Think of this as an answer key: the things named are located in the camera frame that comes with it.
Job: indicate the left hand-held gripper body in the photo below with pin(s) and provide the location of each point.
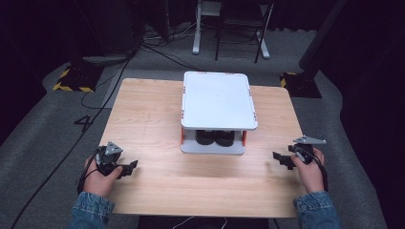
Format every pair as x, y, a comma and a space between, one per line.
109, 157

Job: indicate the black slanted pole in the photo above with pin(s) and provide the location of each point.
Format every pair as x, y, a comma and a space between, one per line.
321, 35

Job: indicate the person's right hand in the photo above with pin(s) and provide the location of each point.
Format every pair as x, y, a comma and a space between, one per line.
308, 176

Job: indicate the black folding chair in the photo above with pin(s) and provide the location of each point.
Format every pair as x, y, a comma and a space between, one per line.
245, 22

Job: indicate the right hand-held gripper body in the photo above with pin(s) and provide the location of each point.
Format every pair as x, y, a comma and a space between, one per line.
306, 149

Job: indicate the black yellow striped base plate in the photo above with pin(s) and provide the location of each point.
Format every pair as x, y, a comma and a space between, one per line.
78, 79
302, 86

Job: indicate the person's left hand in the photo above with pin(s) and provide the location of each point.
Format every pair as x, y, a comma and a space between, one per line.
100, 183

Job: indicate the white two-tier rack orange posts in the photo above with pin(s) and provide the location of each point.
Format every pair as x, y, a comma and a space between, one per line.
219, 101

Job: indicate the white desk frame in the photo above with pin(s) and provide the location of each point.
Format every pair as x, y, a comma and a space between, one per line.
197, 35

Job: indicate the black shoe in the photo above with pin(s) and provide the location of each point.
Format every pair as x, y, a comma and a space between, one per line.
205, 137
225, 138

